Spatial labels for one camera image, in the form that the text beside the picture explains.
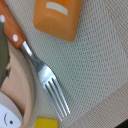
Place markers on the fork with wooden handle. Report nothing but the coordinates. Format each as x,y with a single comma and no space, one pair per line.
45,75

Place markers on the woven beige placemat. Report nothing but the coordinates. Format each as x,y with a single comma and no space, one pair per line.
92,70

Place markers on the round wooden plate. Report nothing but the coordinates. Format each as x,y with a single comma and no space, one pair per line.
19,85

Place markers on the yellow butter box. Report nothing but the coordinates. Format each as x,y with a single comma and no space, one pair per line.
46,123

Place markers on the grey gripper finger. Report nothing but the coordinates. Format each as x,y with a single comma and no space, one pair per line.
4,57

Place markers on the toy bread loaf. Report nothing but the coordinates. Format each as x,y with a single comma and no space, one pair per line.
57,17

